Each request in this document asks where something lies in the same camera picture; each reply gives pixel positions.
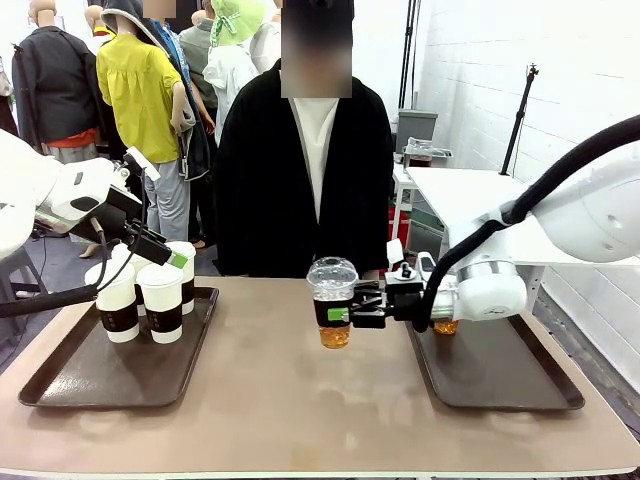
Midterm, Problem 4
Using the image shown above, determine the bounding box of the dark round stool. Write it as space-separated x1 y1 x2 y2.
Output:
0 247 49 346

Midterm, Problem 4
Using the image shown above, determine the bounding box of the grey storage box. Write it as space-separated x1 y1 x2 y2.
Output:
397 108 439 151

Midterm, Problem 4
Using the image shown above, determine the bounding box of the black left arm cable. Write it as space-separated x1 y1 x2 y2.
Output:
0 167 151 320

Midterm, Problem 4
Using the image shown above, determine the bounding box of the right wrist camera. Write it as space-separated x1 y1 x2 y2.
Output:
385 238 416 281

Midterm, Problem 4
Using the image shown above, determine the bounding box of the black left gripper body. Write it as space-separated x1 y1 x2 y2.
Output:
97 184 154 249

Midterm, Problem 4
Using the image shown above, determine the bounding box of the bystander in blue shirt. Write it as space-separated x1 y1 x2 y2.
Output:
142 0 217 249

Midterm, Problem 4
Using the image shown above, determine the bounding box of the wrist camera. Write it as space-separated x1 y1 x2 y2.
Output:
122 146 162 182
385 238 416 281

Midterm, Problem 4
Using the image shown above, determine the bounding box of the white paper cup brown sleeve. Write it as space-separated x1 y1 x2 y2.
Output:
166 241 198 316
109 243 152 317
83 259 141 344
135 263 185 345

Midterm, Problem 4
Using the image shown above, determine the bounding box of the mannequin in grey green jacket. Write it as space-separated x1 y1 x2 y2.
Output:
178 8 219 111

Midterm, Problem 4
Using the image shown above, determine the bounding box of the clear plastic basket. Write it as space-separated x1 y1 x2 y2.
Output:
402 136 454 169

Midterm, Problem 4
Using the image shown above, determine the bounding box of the person's left forearm black sleeve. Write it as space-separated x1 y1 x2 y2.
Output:
362 189 396 279

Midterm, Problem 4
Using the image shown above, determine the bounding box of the person in black coat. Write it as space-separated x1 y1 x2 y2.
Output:
214 0 396 281

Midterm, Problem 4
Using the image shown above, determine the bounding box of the mannequin in white top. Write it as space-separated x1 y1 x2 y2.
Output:
249 19 284 74

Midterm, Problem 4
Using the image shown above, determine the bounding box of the mannequin in yellow blouse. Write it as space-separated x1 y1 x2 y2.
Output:
95 0 197 241

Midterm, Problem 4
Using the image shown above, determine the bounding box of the black light stand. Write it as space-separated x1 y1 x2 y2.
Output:
397 0 424 110

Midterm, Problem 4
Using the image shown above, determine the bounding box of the brown plastic serving tray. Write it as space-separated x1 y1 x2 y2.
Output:
18 285 220 409
405 312 586 412

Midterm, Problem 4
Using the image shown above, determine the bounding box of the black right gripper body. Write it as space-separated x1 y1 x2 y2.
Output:
383 278 427 322

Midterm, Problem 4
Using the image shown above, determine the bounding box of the mannequin in black jacket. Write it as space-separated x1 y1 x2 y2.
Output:
10 0 104 164

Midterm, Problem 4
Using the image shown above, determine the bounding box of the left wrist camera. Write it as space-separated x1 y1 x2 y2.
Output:
122 146 162 182

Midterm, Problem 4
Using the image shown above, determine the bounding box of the white side table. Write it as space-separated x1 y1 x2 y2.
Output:
405 166 640 311

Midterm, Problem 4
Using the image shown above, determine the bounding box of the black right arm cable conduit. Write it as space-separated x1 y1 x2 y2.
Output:
413 113 640 334

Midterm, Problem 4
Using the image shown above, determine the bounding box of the black tripod stand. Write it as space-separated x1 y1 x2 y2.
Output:
499 63 541 177

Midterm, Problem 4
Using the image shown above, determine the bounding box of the mannequin with green hat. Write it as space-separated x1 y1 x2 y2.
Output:
202 0 269 146

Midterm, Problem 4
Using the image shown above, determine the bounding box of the mannequin with red yellow scarf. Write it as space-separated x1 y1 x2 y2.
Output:
83 3 117 56

